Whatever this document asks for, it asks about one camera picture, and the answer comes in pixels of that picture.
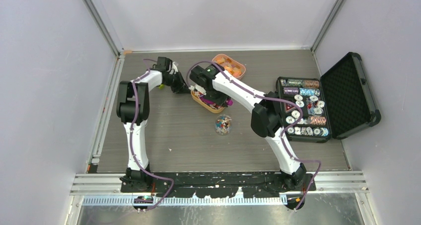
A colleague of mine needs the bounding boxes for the black poker chip case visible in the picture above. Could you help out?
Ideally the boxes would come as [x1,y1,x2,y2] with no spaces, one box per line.
[275,52,381,143]

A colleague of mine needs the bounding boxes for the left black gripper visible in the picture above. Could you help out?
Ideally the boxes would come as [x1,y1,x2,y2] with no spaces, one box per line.
[164,71,193,94]

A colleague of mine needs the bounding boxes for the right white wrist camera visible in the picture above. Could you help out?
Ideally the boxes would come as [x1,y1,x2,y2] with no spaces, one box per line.
[194,84,207,95]

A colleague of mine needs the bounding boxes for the clear plastic cup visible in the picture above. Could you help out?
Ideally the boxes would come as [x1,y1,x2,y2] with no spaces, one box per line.
[214,114,232,136]

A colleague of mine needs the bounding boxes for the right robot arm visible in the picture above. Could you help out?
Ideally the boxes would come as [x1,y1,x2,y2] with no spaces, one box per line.
[187,63,307,191]

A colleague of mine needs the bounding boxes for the magenta plastic scoop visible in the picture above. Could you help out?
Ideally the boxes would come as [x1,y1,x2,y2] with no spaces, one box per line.
[200,97,233,107]

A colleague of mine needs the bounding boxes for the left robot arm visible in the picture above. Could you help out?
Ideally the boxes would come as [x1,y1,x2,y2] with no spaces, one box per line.
[116,57,190,193]

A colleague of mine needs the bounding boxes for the pink tray popsicle candies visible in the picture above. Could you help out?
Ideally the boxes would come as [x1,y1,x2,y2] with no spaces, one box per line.
[212,54,246,80]

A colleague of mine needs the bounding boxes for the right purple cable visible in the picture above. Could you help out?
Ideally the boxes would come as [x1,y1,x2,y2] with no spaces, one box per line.
[186,60,322,211]

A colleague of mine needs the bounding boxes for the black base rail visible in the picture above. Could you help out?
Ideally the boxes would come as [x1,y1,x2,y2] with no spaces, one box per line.
[120,171,316,198]

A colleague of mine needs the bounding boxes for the tan tray round lollipops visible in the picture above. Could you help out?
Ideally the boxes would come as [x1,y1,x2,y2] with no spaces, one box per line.
[191,89,225,114]

